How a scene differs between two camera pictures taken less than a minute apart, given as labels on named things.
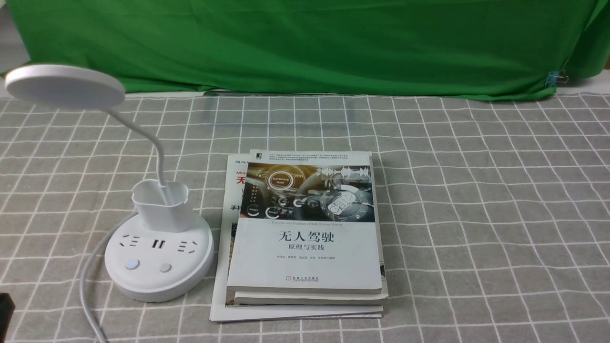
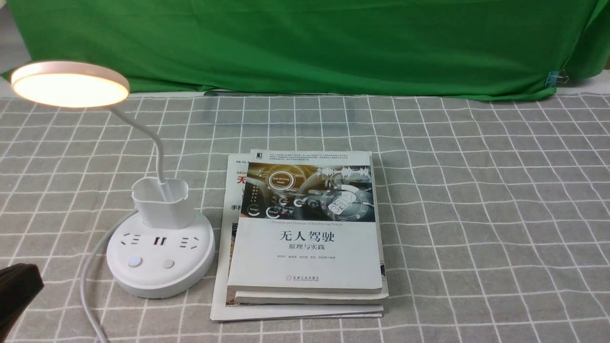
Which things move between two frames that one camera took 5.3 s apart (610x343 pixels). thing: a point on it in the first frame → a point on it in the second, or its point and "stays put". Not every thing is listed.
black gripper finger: x=7 y=308 → x=19 y=284
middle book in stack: x=359 y=298 stays put
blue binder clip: x=556 y=76 stays put
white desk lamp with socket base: x=164 y=252 stays put
